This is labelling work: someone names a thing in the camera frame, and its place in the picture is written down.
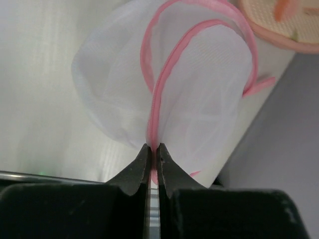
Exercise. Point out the white mesh laundry bag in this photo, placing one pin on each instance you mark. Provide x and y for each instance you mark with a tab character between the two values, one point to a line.
186	73

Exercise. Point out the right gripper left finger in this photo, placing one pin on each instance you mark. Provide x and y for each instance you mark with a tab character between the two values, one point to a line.
135	177

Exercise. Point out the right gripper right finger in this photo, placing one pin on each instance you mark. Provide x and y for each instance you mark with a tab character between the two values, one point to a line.
171	177

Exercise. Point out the floral padded laundry case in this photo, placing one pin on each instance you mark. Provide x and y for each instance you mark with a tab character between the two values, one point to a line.
287	24

